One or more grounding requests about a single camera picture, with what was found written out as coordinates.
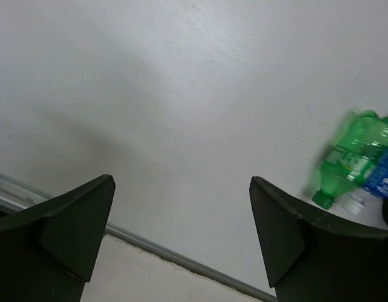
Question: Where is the green plastic soda bottle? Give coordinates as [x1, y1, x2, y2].
[311, 110, 388, 210]

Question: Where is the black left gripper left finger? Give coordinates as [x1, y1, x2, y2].
[0, 174, 115, 301]

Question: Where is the blue label Pocari bottle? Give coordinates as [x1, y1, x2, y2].
[339, 148, 388, 215]

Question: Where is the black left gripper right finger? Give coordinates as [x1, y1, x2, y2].
[249, 176, 388, 301]

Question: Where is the aluminium table edge rail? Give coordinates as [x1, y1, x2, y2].
[0, 173, 277, 301]

